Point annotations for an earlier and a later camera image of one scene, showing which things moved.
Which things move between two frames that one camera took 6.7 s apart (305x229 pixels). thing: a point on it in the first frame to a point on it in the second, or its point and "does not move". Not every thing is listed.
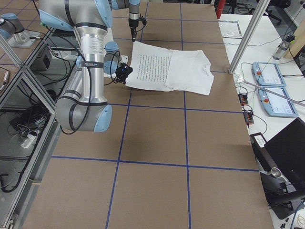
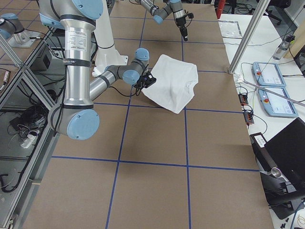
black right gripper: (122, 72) to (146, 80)
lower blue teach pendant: (275, 105) does not move
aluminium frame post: (253, 25) does not move
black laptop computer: (285, 151) does not move
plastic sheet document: (229, 29) does not move
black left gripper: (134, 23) to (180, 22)
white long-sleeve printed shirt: (157, 68) to (173, 88)
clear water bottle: (283, 46) does not move
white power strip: (28, 141) does not move
